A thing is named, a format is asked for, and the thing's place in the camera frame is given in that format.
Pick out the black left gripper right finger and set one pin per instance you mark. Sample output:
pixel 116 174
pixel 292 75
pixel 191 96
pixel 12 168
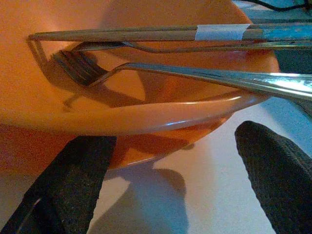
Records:
pixel 280 180

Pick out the white tape strip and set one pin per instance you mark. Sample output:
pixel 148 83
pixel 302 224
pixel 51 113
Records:
pixel 221 32

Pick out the wooden chopstick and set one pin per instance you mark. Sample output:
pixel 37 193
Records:
pixel 146 36
pixel 146 29

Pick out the orange plastic plate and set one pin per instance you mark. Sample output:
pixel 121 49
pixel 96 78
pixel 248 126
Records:
pixel 36 146

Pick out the silver metal fork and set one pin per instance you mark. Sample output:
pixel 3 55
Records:
pixel 243 79

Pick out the silver metal spoon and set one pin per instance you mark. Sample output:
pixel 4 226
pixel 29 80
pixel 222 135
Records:
pixel 195 49

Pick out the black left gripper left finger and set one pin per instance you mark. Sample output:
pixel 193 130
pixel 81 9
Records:
pixel 68 185

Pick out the orange plastic bowl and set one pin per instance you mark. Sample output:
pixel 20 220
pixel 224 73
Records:
pixel 29 92

